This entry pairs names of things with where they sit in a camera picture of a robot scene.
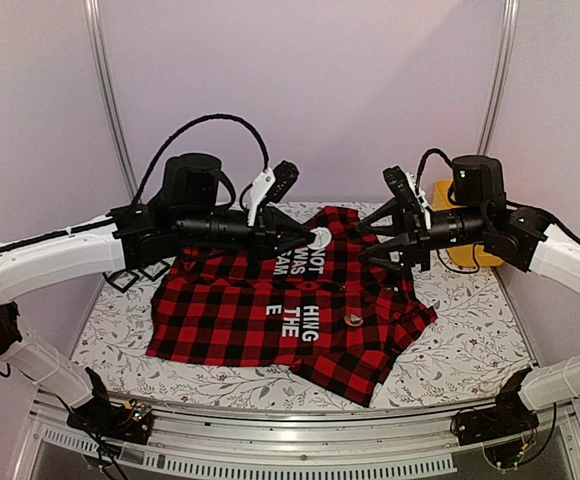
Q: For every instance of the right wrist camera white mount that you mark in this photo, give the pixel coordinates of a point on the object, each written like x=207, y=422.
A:
x=408, y=197

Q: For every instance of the aluminium front rail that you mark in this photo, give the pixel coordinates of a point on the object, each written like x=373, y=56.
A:
x=195, y=442

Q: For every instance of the left aluminium frame post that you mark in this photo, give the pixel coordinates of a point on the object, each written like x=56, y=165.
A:
x=94, y=23

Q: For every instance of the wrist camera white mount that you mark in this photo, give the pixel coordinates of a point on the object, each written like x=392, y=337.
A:
x=408, y=197
x=270, y=186

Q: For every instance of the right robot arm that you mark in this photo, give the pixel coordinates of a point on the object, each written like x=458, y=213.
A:
x=528, y=238

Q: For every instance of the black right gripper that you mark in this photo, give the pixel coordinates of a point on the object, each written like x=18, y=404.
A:
x=416, y=240

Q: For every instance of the red black plaid shirt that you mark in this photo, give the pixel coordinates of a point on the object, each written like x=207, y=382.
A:
x=210, y=310

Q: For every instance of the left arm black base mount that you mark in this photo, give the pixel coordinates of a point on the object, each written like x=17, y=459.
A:
x=130, y=422

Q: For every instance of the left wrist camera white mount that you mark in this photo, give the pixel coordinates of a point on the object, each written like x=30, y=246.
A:
x=270, y=186

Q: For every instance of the black display case with blue brooch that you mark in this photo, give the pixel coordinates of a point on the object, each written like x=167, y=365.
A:
x=122, y=281

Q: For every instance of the yellow plastic basket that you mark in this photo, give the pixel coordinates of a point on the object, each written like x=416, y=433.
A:
x=467, y=256

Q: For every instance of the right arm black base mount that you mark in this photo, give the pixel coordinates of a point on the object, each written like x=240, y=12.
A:
x=508, y=416

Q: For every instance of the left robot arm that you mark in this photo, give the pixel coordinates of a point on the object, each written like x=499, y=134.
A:
x=184, y=212

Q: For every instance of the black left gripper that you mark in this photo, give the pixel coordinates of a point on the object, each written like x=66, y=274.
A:
x=270, y=225

